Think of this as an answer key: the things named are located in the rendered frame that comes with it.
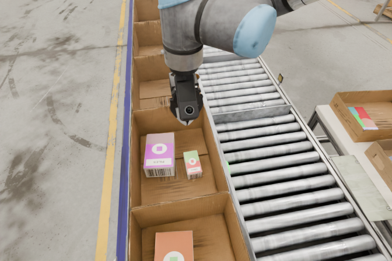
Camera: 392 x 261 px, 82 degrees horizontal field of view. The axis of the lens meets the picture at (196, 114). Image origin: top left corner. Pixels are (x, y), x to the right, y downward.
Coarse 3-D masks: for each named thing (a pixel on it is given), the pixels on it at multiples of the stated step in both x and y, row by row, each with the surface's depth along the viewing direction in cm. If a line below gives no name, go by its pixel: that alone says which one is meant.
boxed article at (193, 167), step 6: (186, 156) 90; (192, 156) 90; (186, 162) 88; (192, 162) 88; (198, 162) 88; (186, 168) 87; (192, 168) 86; (198, 168) 86; (192, 174) 85; (198, 174) 86
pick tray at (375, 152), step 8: (376, 144) 104; (384, 144) 108; (368, 152) 109; (376, 152) 105; (384, 152) 100; (376, 160) 105; (384, 160) 100; (376, 168) 105; (384, 168) 101; (384, 176) 101
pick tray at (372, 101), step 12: (336, 96) 128; (348, 96) 131; (360, 96) 132; (372, 96) 132; (384, 96) 133; (336, 108) 128; (348, 108) 119; (372, 108) 132; (384, 108) 132; (348, 120) 119; (372, 120) 125; (384, 120) 125; (348, 132) 120; (360, 132) 111; (372, 132) 111; (384, 132) 111
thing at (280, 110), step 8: (288, 104) 127; (232, 112) 123; (240, 112) 124; (248, 112) 125; (256, 112) 127; (264, 112) 128; (272, 112) 129; (280, 112) 130; (288, 112) 132; (216, 120) 125; (224, 120) 126; (232, 120) 128; (240, 120) 129
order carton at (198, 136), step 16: (144, 112) 92; (160, 112) 94; (144, 128) 99; (160, 128) 100; (176, 128) 102; (192, 128) 104; (208, 128) 88; (144, 144) 98; (176, 144) 98; (192, 144) 98; (208, 144) 93; (176, 160) 94; (208, 160) 94; (144, 176) 89; (176, 176) 89; (208, 176) 88; (224, 176) 71; (144, 192) 84; (160, 192) 84; (176, 192) 84; (192, 192) 84; (208, 192) 84
